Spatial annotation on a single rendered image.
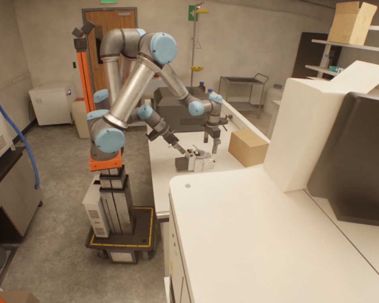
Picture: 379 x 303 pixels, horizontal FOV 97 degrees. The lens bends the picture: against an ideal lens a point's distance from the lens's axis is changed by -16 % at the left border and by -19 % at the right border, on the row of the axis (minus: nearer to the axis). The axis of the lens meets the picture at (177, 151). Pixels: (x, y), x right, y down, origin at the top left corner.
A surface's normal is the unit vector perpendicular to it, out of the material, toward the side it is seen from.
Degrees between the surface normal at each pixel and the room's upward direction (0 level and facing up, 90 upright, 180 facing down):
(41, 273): 0
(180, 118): 90
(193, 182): 0
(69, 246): 0
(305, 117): 90
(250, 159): 90
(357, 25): 90
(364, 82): 39
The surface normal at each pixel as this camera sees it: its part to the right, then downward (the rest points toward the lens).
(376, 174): -0.25, 0.51
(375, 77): -0.61, -0.61
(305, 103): -0.99, 0.07
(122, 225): 0.04, 0.53
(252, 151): 0.34, 0.51
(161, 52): 0.60, 0.35
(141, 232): 0.03, -0.85
